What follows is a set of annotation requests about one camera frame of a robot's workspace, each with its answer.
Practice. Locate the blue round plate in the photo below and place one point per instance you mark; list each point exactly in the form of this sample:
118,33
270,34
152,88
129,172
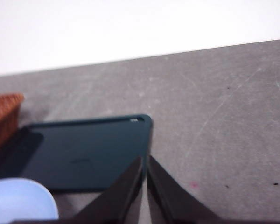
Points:
18,200

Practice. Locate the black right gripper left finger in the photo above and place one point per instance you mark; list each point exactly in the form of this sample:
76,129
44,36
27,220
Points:
121,200

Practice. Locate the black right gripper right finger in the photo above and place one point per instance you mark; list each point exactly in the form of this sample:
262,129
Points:
170,203

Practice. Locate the brown wicker basket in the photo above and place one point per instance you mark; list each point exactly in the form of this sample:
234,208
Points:
4,116

